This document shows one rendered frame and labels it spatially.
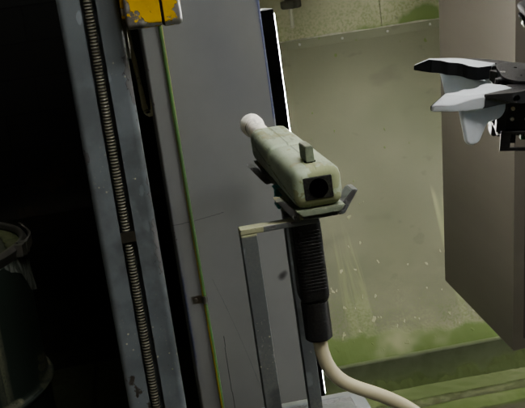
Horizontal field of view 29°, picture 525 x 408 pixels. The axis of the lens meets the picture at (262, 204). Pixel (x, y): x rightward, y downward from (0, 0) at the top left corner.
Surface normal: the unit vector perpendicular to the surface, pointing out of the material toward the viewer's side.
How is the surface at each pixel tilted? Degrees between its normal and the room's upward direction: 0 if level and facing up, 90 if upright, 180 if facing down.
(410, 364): 91
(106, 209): 90
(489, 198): 90
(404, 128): 57
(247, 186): 90
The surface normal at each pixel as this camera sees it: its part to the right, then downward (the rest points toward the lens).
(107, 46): 0.14, 0.20
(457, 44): -0.96, 0.19
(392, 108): 0.04, -0.36
